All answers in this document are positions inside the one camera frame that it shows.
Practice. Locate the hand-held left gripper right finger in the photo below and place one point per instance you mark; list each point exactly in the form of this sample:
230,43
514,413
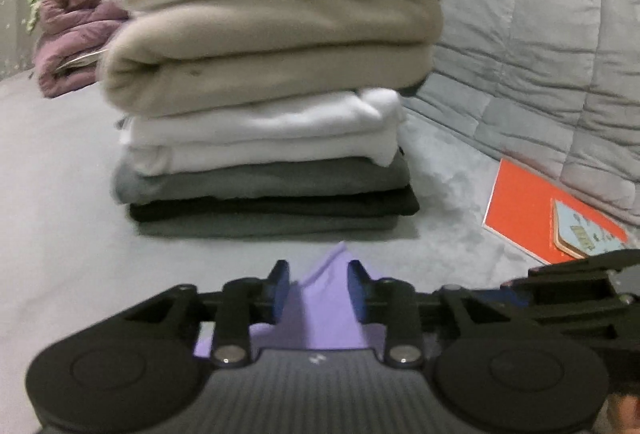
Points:
356,289

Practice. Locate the small blue notebook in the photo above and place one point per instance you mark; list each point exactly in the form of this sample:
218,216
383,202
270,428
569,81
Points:
585,229

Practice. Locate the stack of folded clothes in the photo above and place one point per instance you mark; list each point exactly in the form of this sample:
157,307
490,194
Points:
260,64

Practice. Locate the grey quilted blanket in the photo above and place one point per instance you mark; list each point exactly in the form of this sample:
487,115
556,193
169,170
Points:
525,39

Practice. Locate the mauve rolled quilt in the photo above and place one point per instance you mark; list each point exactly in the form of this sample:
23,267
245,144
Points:
75,9

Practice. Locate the grey star-patterned curtain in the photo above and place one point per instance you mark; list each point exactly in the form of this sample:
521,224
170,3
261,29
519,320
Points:
12,14

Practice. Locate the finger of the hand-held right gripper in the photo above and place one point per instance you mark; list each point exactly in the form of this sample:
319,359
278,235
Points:
575,294

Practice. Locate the purple long-sleeved top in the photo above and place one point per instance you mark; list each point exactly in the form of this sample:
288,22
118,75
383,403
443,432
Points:
325,309

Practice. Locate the orange book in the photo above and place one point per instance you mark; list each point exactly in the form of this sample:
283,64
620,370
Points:
520,209

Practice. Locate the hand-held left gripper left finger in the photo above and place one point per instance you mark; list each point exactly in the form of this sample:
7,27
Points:
281,289

